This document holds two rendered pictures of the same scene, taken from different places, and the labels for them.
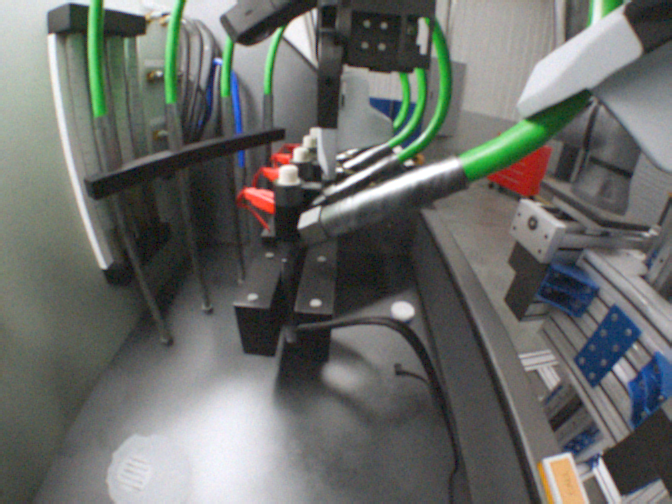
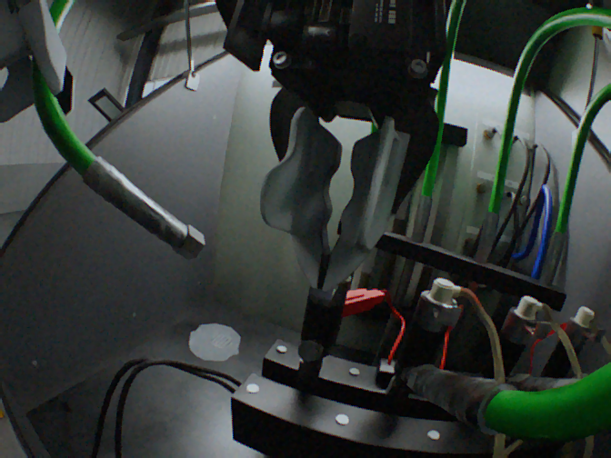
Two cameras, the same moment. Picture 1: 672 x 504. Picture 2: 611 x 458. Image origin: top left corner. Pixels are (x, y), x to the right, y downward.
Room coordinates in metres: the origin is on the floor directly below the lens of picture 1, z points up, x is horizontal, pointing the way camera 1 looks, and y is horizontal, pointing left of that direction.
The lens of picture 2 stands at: (0.27, -0.12, 1.15)
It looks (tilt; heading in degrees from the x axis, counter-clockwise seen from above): 12 degrees down; 106
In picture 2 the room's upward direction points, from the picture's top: 9 degrees clockwise
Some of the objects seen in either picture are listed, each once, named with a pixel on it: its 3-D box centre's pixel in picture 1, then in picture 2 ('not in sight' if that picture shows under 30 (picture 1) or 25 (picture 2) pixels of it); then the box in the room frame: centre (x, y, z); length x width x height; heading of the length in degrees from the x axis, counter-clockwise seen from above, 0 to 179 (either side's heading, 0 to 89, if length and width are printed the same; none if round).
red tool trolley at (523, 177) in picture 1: (517, 168); not in sight; (3.87, -2.55, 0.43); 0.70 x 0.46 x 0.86; 31
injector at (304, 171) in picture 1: (308, 239); (392, 408); (0.33, 0.04, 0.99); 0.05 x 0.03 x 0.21; 90
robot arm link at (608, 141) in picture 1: (617, 134); not in sight; (0.55, -0.62, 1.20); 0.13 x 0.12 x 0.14; 36
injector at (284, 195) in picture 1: (299, 275); (304, 385); (0.25, 0.04, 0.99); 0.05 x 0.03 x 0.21; 90
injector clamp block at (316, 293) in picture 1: (303, 269); (400, 448); (0.37, 0.05, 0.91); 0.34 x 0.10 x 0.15; 0
